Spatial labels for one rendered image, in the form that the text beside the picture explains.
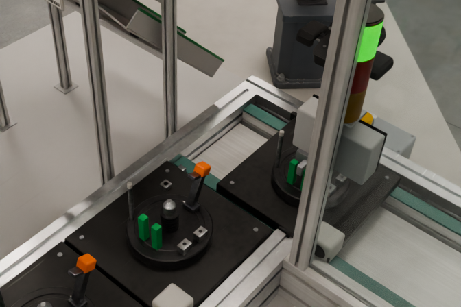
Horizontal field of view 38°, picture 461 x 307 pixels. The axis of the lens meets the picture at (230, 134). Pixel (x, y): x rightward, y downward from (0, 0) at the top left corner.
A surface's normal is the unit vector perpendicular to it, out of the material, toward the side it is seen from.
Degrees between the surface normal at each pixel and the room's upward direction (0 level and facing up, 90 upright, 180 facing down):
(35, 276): 0
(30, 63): 0
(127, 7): 90
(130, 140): 0
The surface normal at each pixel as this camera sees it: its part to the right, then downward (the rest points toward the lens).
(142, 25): 0.65, 0.55
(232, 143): 0.05, -0.73
